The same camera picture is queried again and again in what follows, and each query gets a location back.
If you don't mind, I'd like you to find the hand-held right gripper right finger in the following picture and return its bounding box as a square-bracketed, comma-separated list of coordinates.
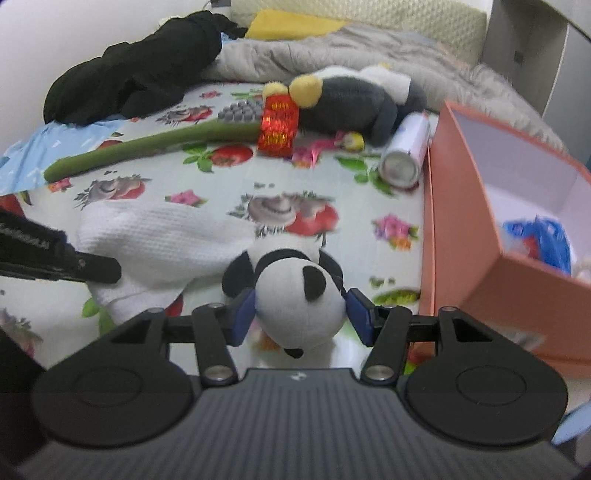
[345, 288, 495, 385]

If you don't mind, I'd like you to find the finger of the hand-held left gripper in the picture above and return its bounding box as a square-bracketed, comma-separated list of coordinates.
[71, 251, 123, 284]

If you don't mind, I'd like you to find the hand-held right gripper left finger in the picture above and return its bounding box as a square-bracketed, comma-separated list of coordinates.
[111, 288, 257, 386]

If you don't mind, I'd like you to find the panda plush toy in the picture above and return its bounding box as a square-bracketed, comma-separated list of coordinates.
[222, 247, 347, 361]

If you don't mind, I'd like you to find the white knit cloth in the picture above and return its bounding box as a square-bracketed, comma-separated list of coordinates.
[76, 200, 254, 326]

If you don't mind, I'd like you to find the orange cardboard box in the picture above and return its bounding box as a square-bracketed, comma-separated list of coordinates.
[409, 102, 591, 377]

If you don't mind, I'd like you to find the blue plastic bag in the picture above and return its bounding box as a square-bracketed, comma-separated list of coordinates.
[501, 215, 575, 277]

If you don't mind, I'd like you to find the light blue plastic sheet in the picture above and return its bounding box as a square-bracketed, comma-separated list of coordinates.
[0, 117, 130, 195]

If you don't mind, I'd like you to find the green massage hammer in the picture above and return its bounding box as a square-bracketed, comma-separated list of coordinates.
[44, 100, 266, 183]

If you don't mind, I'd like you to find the floral bed sheet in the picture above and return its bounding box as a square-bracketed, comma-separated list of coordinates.
[0, 78, 437, 370]

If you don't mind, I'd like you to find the pink foil wrapper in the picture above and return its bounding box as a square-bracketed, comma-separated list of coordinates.
[291, 131, 347, 169]

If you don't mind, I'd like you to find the small yellow wrapped candy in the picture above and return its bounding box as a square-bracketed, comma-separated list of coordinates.
[339, 131, 365, 153]

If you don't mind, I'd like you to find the white spray can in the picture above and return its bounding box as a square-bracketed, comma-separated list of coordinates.
[379, 112, 432, 188]

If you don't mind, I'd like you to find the red foil packet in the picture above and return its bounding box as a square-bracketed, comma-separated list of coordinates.
[256, 95, 300, 155]

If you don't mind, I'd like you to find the black clothing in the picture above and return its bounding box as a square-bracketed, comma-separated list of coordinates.
[44, 11, 250, 126]

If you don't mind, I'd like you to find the grey penguin plush toy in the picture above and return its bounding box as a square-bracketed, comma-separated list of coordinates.
[263, 65, 428, 146]

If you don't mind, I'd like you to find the grey quilt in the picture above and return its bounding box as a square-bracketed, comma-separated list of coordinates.
[201, 23, 568, 153]

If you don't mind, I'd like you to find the yellow cloth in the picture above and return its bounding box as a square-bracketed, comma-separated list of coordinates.
[245, 9, 347, 42]

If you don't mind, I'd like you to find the beige textured pillow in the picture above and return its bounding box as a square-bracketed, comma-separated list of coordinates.
[228, 0, 488, 65]

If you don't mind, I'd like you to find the grey wardrobe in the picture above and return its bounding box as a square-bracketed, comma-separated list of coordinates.
[482, 0, 591, 167]

